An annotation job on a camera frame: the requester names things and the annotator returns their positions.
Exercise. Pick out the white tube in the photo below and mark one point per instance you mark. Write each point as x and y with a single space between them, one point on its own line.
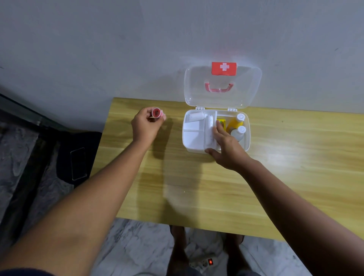
196 116

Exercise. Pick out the person's right thumb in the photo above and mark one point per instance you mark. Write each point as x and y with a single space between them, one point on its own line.
212 152

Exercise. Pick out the person's left hand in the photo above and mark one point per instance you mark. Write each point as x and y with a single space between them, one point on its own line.
145 126

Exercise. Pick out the person's right forearm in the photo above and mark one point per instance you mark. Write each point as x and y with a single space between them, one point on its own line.
298 219

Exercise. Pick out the black bag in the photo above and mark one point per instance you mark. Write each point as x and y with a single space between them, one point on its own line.
76 159

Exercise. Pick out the dark blue sleeve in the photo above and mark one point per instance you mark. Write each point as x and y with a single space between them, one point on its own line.
25 272

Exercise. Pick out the small yellow packet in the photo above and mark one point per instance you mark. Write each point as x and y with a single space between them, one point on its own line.
222 123

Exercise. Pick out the person's right hand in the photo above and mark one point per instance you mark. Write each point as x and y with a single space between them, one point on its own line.
230 155

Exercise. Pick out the white first aid box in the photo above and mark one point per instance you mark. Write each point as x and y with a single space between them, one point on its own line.
196 93

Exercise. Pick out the yellow bottle with white cap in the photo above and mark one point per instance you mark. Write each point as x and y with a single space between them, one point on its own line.
235 122

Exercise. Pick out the white bandage roll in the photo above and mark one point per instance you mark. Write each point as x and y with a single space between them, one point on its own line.
210 125

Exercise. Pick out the white power strip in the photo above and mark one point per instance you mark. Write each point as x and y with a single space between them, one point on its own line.
203 261

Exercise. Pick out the small red tape roll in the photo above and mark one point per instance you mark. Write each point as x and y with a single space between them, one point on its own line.
157 113

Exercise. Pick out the white divided tray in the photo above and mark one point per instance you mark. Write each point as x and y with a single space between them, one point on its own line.
194 139

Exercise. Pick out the red cross label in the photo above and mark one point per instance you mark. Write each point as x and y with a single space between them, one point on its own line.
223 68

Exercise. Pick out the person's left forearm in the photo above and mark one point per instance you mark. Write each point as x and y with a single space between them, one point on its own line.
85 199

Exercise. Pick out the person's left thumb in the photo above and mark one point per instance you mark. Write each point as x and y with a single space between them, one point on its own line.
160 120

